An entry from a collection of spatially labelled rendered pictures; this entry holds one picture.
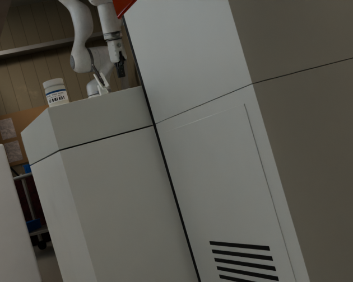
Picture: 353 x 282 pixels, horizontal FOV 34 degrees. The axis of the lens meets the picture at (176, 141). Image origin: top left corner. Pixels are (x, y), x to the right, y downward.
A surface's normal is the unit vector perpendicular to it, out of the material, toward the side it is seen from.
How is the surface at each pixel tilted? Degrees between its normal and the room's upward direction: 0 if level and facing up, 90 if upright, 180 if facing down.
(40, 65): 90
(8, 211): 90
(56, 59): 90
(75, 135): 90
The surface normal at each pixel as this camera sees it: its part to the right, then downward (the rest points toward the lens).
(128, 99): 0.39, -0.12
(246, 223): -0.88, 0.25
